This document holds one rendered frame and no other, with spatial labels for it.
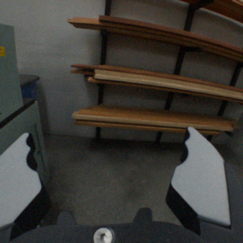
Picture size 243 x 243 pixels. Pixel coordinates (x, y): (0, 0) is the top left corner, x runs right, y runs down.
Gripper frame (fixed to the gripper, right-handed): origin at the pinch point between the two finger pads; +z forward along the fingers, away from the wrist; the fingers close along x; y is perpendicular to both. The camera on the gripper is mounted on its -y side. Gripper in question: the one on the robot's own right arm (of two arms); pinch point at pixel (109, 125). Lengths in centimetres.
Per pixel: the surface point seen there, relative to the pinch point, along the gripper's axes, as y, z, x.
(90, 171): 121, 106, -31
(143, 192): 129, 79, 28
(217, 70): 13, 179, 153
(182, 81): 22, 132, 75
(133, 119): 66, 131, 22
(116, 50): -8, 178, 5
